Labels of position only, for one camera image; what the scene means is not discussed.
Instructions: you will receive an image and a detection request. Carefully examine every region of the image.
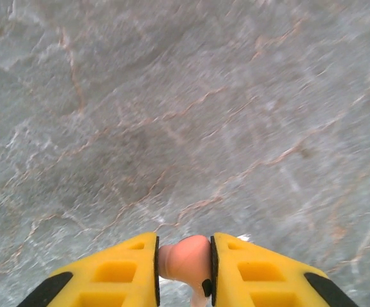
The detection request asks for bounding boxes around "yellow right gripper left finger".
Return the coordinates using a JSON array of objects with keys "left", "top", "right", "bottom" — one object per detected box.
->
[{"left": 17, "top": 232, "right": 161, "bottom": 307}]

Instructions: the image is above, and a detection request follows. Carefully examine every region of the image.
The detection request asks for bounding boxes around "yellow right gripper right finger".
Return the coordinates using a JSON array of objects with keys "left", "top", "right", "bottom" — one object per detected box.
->
[{"left": 209, "top": 232, "right": 360, "bottom": 307}]

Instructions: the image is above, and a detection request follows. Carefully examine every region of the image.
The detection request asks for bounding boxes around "pink earbud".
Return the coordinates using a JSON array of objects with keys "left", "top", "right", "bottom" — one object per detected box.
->
[{"left": 157, "top": 235, "right": 213, "bottom": 307}]

